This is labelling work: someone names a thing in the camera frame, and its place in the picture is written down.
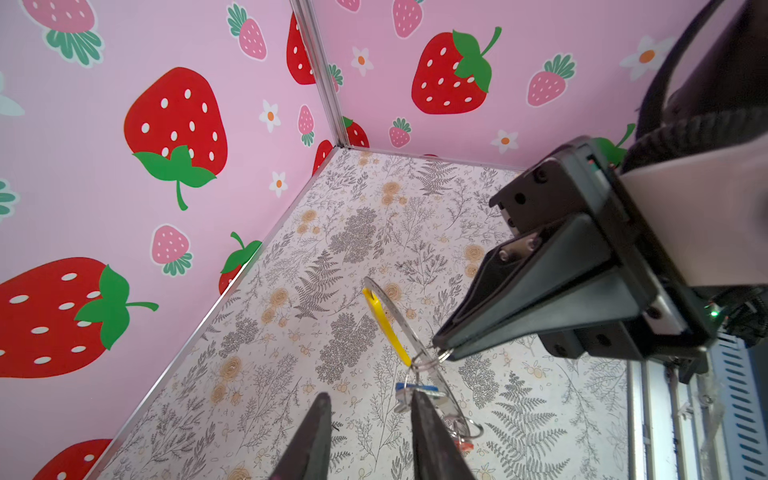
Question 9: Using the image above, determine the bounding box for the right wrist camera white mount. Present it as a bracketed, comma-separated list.
[620, 135, 767, 287]

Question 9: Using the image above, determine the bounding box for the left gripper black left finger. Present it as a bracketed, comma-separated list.
[269, 392, 333, 480]

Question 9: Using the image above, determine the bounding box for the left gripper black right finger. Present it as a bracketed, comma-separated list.
[411, 392, 474, 480]

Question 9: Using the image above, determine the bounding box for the grey keyring loop yellow tag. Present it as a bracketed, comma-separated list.
[362, 277, 484, 443]

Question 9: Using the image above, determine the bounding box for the key with blue tag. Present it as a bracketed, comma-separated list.
[394, 380, 445, 415]

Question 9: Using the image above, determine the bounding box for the aluminium corner post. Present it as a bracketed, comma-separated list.
[290, 0, 350, 148]

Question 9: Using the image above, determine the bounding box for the key with red tag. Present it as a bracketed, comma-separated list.
[453, 438, 475, 455]

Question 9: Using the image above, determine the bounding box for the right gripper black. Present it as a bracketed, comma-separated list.
[432, 137, 719, 380]

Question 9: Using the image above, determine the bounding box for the aluminium frame rail front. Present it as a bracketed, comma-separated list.
[627, 334, 767, 479]

